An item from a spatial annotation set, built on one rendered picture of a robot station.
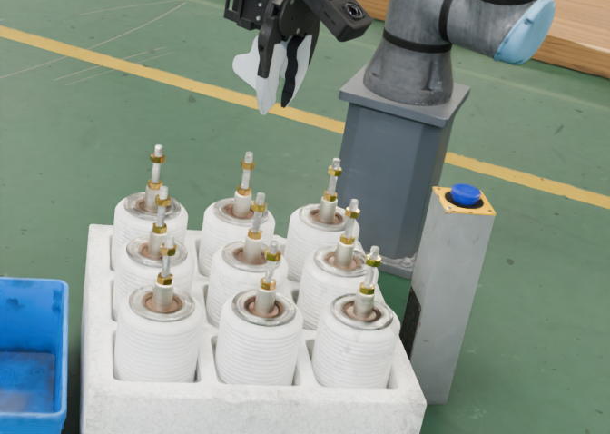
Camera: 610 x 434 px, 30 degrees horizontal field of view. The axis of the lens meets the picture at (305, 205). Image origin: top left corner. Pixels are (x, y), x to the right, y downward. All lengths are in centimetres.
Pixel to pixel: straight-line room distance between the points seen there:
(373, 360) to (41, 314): 50
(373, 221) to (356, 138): 15
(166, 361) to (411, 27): 78
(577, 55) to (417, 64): 143
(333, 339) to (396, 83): 64
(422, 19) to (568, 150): 92
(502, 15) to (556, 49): 150
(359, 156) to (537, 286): 40
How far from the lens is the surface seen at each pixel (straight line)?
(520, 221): 227
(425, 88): 188
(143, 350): 129
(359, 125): 189
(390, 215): 194
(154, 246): 140
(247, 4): 130
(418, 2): 183
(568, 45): 325
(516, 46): 177
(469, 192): 152
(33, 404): 155
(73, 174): 215
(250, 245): 141
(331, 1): 125
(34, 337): 163
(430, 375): 164
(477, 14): 178
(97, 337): 137
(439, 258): 153
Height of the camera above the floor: 95
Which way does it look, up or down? 26 degrees down
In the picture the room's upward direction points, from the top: 10 degrees clockwise
